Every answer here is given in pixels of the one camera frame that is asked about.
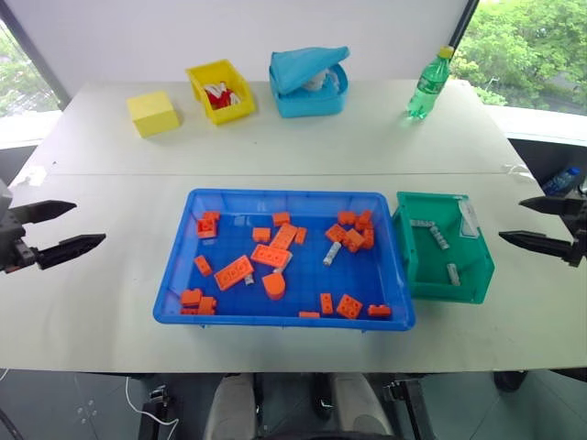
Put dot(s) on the grey rounded robot leg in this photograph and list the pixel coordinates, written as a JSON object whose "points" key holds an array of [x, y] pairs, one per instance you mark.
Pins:
{"points": [[360, 408], [229, 408]]}

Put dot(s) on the small orange building block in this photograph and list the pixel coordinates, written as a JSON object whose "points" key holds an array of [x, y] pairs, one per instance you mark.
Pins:
{"points": [[281, 219], [261, 235], [190, 298], [203, 266], [326, 304], [301, 235], [347, 218], [364, 220], [368, 239], [207, 306], [379, 311]]}

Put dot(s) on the flat orange building block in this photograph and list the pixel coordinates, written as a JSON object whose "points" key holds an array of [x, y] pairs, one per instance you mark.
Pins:
{"points": [[270, 256]]}

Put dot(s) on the yellow foam cube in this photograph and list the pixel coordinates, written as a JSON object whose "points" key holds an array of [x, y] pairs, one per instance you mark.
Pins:
{"points": [[152, 114]]}

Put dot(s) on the black caster wheel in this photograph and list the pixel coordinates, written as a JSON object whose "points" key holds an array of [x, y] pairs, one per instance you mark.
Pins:
{"points": [[510, 380]]}

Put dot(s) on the orange stacked building block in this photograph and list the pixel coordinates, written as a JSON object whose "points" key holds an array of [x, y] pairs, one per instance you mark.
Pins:
{"points": [[207, 227]]}

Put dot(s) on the orange plastic brick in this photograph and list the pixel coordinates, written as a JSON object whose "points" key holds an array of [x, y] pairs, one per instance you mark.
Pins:
{"points": [[309, 314]]}

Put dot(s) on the blue plastic tray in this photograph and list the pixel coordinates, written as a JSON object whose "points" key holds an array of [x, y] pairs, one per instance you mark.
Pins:
{"points": [[293, 284]]}

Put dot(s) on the black table leg frame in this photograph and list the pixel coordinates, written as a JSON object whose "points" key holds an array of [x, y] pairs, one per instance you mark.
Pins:
{"points": [[415, 408], [153, 417]]}

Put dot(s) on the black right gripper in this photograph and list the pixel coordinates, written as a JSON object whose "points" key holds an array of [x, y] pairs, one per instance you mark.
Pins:
{"points": [[580, 229]]}

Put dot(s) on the clear water bottle blue label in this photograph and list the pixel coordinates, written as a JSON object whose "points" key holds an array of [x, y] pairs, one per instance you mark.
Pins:
{"points": [[560, 179]]}

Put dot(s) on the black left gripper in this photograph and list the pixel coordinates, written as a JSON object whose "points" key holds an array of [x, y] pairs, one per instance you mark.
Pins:
{"points": [[11, 243]]}

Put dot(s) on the rounded orange building block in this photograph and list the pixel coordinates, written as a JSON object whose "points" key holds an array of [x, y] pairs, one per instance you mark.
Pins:
{"points": [[273, 286]]}

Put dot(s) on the yellow plastic bin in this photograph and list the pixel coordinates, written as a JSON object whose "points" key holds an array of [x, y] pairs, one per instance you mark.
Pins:
{"points": [[229, 107]]}

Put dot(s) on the green plastic bin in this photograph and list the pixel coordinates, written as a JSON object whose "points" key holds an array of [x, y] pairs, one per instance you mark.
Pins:
{"points": [[440, 270]]}

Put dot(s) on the square orange building block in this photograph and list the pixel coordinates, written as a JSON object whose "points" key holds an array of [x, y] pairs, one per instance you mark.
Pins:
{"points": [[349, 306], [354, 240], [335, 233]]}

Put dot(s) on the long orange building block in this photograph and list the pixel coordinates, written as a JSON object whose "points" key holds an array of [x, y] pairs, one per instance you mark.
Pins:
{"points": [[233, 273], [282, 236]]}

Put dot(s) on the red and white parts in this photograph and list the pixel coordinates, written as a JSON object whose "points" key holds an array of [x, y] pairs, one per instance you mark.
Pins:
{"points": [[221, 95]]}

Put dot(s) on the green plastic bottle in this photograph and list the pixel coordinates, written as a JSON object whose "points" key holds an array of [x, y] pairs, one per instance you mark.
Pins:
{"points": [[426, 87]]}

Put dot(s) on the light blue lidded container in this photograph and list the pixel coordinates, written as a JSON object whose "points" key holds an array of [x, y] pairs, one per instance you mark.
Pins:
{"points": [[312, 103]]}

